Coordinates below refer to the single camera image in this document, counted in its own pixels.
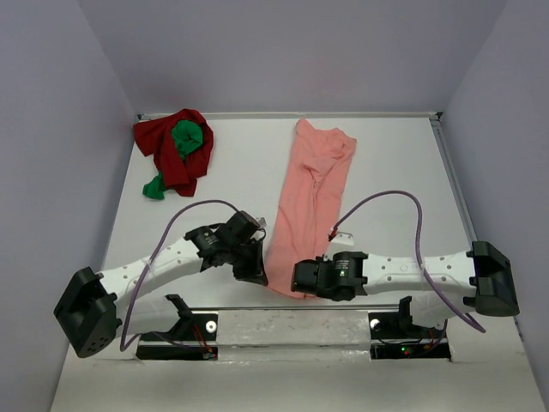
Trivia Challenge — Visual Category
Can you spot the pink t shirt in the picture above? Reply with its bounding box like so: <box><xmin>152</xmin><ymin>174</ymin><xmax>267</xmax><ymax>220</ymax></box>
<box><xmin>266</xmin><ymin>119</ymin><xmax>357</xmax><ymax>300</ymax></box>

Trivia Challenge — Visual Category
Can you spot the dark red t shirt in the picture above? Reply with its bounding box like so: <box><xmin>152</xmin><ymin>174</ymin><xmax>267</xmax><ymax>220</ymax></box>
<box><xmin>132</xmin><ymin>108</ymin><xmax>214</xmax><ymax>197</ymax></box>

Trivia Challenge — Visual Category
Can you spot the green t shirt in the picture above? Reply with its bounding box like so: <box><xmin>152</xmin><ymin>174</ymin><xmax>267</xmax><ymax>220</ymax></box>
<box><xmin>142</xmin><ymin>119</ymin><xmax>205</xmax><ymax>199</ymax></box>

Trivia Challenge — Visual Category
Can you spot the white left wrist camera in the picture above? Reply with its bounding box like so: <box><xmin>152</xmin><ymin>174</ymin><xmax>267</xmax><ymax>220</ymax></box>
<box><xmin>256</xmin><ymin>217</ymin><xmax>267</xmax><ymax>228</ymax></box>

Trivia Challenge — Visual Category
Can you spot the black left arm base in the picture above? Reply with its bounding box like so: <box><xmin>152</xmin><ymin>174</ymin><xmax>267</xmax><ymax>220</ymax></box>
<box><xmin>136</xmin><ymin>311</ymin><xmax>219</xmax><ymax>361</ymax></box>

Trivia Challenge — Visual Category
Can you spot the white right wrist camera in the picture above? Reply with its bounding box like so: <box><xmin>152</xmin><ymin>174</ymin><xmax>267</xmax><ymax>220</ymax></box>
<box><xmin>326</xmin><ymin>232</ymin><xmax>354</xmax><ymax>256</ymax></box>

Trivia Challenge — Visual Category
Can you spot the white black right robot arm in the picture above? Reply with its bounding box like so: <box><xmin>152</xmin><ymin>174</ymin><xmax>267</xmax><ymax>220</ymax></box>
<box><xmin>291</xmin><ymin>241</ymin><xmax>520</xmax><ymax>336</ymax></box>

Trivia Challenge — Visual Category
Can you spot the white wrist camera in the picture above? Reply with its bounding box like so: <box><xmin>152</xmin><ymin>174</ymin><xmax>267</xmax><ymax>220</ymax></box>
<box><xmin>326</xmin><ymin>232</ymin><xmax>354</xmax><ymax>256</ymax></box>
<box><xmin>256</xmin><ymin>217</ymin><xmax>267</xmax><ymax>228</ymax></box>

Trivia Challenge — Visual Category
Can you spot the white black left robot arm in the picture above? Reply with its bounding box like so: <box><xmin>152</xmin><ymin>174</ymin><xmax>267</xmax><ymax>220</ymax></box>
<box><xmin>53</xmin><ymin>210</ymin><xmax>268</xmax><ymax>359</ymax></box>

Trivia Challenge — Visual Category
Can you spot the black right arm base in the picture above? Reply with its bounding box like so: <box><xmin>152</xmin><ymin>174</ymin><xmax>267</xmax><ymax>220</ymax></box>
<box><xmin>368</xmin><ymin>312</ymin><xmax>451</xmax><ymax>361</ymax></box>

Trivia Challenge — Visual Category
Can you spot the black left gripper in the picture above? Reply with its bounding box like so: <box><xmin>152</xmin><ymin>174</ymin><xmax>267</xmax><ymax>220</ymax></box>
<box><xmin>226</xmin><ymin>238</ymin><xmax>267</xmax><ymax>286</ymax></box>

